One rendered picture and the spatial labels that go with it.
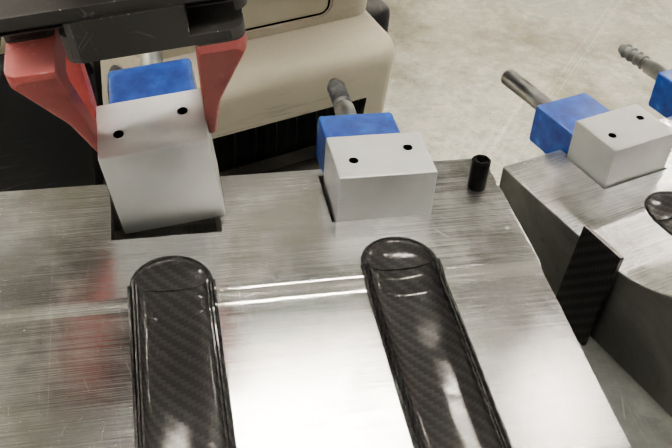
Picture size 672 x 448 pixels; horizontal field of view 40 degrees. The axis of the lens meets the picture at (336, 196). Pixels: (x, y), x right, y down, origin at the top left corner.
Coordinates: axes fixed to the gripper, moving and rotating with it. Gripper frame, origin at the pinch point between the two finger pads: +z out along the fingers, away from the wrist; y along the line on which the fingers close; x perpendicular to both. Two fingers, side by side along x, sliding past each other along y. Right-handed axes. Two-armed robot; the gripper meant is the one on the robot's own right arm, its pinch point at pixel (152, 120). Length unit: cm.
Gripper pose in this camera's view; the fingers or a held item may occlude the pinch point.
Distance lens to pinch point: 44.8
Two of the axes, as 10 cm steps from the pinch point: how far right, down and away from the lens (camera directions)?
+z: 0.5, 6.7, 7.4
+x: -2.0, -7.2, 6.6
